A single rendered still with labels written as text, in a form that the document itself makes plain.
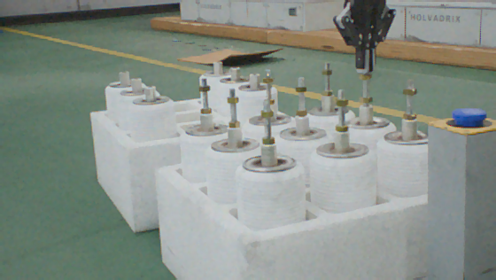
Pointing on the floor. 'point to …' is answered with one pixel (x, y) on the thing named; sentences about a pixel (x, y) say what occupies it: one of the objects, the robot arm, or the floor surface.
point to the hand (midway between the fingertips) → (365, 59)
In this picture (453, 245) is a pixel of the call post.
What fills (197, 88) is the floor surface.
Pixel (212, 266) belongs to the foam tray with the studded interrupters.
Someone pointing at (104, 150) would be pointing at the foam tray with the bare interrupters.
